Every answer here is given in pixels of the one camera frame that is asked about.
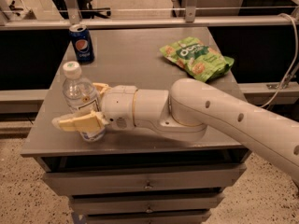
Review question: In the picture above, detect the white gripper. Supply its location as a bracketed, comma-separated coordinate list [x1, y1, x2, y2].
[52, 83, 137, 133]

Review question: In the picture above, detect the clear plastic water bottle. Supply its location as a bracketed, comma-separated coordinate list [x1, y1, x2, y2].
[63, 62, 105, 142]

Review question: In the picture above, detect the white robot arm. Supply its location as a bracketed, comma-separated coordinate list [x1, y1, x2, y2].
[52, 78, 299, 182]

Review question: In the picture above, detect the green rice chip bag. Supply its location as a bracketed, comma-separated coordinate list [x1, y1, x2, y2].
[160, 36, 235, 82]

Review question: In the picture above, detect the blue Pepsi can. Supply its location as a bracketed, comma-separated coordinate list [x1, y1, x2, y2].
[69, 24, 94, 63]

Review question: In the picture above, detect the top grey drawer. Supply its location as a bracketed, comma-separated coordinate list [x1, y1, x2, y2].
[43, 163, 246, 196]

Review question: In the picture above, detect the grey drawer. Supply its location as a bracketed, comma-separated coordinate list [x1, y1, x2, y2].
[87, 210, 211, 224]
[71, 192, 224, 215]
[43, 163, 246, 196]

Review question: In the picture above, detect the bottom grey drawer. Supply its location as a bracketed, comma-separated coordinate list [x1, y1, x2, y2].
[87, 210, 211, 224]

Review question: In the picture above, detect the middle grey drawer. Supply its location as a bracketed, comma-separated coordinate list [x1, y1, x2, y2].
[71, 192, 224, 215]

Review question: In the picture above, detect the metal railing frame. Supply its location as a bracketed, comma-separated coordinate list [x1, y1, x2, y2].
[0, 0, 299, 30]

